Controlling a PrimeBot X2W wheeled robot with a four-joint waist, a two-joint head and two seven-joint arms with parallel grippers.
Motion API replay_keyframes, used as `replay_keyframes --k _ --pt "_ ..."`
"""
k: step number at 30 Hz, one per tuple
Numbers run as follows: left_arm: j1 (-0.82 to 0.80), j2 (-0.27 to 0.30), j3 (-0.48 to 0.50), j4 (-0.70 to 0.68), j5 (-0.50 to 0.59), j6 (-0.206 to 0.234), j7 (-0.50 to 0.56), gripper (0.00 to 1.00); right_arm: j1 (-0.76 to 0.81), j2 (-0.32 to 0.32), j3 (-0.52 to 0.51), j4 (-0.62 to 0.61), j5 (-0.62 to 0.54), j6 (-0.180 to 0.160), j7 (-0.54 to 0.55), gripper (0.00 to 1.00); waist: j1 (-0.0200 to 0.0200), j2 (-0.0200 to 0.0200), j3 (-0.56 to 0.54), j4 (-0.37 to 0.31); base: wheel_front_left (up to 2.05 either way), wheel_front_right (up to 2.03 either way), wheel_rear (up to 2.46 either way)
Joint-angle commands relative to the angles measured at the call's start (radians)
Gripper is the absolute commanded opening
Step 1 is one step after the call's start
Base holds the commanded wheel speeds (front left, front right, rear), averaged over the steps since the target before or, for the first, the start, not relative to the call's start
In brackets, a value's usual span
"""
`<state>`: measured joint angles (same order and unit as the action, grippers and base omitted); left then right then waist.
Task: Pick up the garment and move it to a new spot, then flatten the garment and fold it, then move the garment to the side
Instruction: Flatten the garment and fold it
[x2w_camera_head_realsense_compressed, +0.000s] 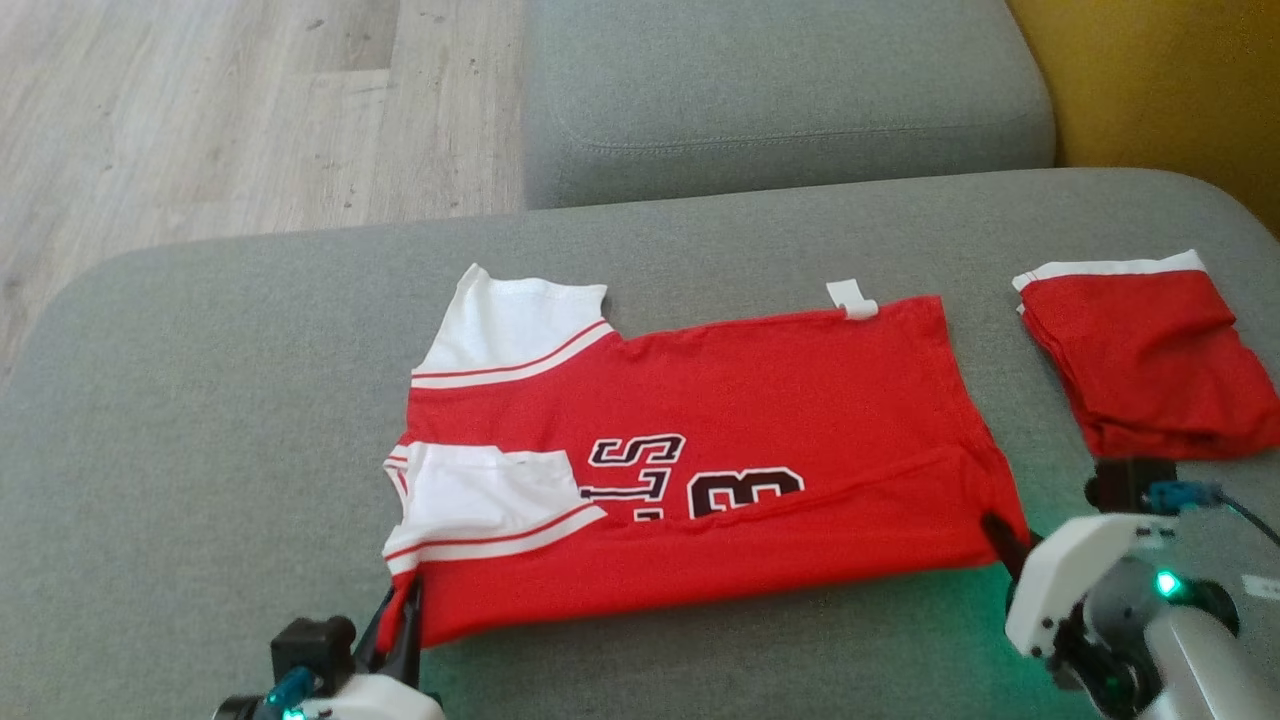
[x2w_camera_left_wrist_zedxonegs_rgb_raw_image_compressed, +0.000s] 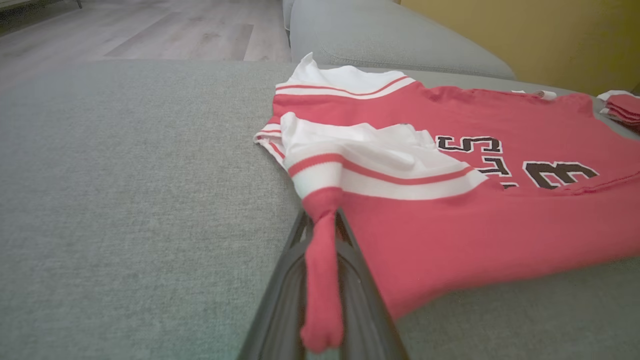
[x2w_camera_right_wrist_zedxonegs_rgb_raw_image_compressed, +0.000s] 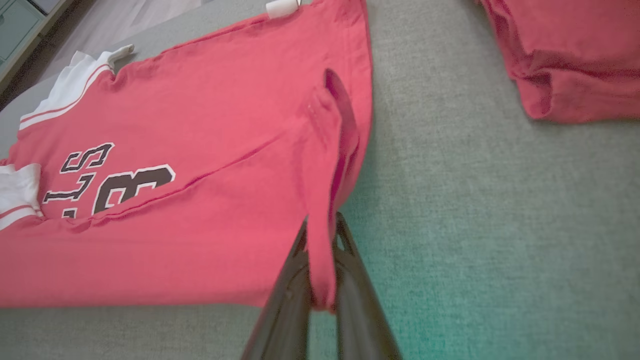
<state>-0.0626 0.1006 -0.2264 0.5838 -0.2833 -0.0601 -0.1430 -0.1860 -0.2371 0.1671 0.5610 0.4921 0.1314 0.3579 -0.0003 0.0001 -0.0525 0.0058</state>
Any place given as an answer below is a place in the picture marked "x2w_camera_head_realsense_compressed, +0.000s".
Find left camera cable teal plug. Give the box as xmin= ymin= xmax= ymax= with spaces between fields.
xmin=255 ymin=665 xmax=319 ymax=720

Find yellow sofa back cushion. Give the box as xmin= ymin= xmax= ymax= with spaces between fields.
xmin=1005 ymin=0 xmax=1280 ymax=239

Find grey sofa seat cushion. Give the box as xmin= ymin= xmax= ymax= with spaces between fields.
xmin=523 ymin=0 xmax=1057 ymax=210

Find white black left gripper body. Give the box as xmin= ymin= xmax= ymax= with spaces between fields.
xmin=300 ymin=672 xmax=447 ymax=720

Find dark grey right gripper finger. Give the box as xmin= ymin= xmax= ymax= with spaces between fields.
xmin=981 ymin=512 xmax=1042 ymax=587

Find right camera cable teal plug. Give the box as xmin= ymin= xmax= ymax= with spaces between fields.
xmin=1145 ymin=480 xmax=1280 ymax=551

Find red shorts white band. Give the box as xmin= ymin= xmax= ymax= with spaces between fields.
xmin=1012 ymin=249 xmax=1280 ymax=462

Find red Bulls jersey white sleeves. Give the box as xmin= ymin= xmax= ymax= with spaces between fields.
xmin=380 ymin=262 xmax=1032 ymax=651

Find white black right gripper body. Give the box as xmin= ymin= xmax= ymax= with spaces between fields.
xmin=1005 ymin=511 xmax=1177 ymax=658

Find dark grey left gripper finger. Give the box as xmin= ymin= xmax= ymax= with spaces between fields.
xmin=360 ymin=590 xmax=400 ymax=670
xmin=395 ymin=573 xmax=426 ymax=690

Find camera cable teal plug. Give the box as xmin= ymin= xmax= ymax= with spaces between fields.
xmin=1145 ymin=480 xmax=1280 ymax=551
xmin=255 ymin=665 xmax=319 ymax=720

